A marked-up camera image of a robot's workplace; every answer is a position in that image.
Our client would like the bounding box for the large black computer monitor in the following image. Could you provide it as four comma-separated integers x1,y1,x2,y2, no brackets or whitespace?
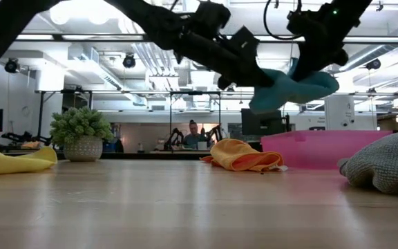
240,108,283,136

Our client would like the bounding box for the pink plastic bin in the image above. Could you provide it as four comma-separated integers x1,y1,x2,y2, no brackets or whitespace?
260,129,394,170

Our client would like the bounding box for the grey microfiber towel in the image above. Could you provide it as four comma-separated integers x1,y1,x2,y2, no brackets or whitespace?
337,129,398,195

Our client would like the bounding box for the black ceiling camera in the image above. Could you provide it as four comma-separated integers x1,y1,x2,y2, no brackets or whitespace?
365,58,382,71
122,53,137,69
4,57,20,74

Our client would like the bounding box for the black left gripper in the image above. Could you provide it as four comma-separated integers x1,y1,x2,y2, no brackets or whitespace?
176,26,276,91

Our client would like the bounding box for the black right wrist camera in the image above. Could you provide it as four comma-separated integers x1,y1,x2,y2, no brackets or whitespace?
286,10,319,35

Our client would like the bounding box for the blue microfiber towel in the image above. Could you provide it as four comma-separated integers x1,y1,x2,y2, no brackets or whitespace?
249,57,341,114

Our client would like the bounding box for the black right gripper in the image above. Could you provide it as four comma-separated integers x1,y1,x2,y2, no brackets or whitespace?
290,5,361,82

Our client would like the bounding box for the potted green plant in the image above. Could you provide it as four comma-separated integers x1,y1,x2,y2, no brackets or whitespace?
49,106,115,163

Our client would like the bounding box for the yellow microfiber towel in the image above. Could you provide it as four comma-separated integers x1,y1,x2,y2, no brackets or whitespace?
0,144,58,176

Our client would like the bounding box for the white cylindrical machine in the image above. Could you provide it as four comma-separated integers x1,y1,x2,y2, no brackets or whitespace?
324,95,356,131

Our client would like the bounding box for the person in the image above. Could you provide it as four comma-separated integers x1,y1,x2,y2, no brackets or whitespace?
183,120,205,150

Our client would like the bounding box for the orange microfiber towel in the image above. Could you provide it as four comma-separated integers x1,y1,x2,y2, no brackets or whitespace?
200,138,289,173

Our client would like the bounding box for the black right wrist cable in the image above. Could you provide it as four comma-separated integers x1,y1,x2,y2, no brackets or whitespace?
263,0,305,41

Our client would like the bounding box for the blue storage box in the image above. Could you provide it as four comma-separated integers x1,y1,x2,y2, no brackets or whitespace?
104,140,124,153

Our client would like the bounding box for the black background test frame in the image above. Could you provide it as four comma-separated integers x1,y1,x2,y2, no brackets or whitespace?
35,89,93,139

